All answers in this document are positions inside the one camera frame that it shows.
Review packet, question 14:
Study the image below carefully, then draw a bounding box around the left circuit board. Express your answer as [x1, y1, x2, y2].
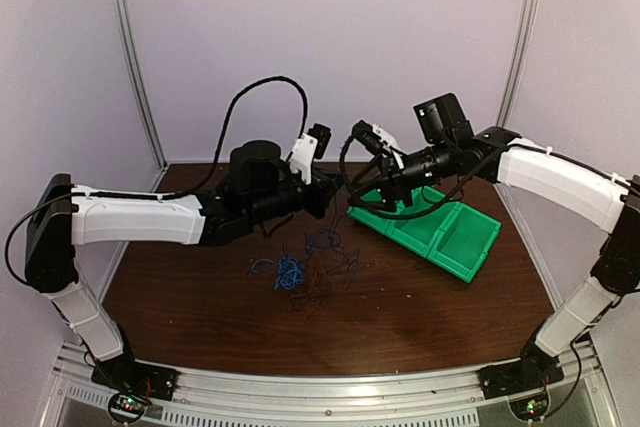
[107, 393, 151, 424]

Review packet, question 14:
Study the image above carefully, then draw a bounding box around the circuit board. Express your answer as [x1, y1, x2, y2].
[511, 397, 549, 422]
[107, 393, 151, 424]

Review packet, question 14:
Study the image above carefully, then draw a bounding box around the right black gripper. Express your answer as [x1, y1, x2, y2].
[348, 138, 457, 212]

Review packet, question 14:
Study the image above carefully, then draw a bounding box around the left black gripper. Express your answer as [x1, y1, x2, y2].
[246, 165, 348, 226]

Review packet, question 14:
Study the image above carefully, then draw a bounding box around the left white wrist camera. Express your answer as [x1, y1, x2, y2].
[287, 123, 331, 185]

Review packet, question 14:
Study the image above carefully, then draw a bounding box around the green three-compartment bin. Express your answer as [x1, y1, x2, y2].
[348, 201, 501, 283]

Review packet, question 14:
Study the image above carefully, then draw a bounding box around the left aluminium frame post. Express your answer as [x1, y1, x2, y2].
[113, 0, 168, 170]

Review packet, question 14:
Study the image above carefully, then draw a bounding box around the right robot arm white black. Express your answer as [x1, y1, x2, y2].
[340, 93, 639, 389]

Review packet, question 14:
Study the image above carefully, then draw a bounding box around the black sleeved cable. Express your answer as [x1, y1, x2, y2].
[338, 131, 466, 221]
[169, 75, 312, 198]

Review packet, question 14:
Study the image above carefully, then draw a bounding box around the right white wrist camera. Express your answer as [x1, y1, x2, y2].
[351, 120, 405, 169]

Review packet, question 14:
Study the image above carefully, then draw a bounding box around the right aluminium frame post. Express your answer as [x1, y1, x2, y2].
[493, 0, 540, 128]

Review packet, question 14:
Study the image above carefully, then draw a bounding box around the front aluminium rail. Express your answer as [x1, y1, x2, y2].
[35, 340, 622, 426]

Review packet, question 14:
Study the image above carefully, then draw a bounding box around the aluminium frame post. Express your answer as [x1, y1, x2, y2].
[113, 0, 168, 170]
[493, 0, 540, 128]

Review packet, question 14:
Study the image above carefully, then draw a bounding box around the right black sleeved cable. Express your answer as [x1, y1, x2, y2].
[338, 131, 466, 221]

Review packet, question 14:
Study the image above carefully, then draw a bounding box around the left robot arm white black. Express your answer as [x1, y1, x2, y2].
[24, 135, 339, 391]

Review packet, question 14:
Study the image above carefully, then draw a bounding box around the left black sleeved cable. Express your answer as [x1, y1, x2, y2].
[169, 75, 312, 198]

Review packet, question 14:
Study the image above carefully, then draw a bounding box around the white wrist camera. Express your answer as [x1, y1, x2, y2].
[351, 120, 405, 169]
[287, 123, 331, 185]

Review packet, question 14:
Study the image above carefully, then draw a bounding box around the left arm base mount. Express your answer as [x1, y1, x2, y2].
[91, 359, 178, 401]

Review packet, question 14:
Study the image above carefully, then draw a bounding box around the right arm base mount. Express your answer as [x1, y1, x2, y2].
[477, 360, 564, 400]

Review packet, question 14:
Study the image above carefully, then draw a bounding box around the right circuit board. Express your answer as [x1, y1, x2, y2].
[511, 397, 549, 422]

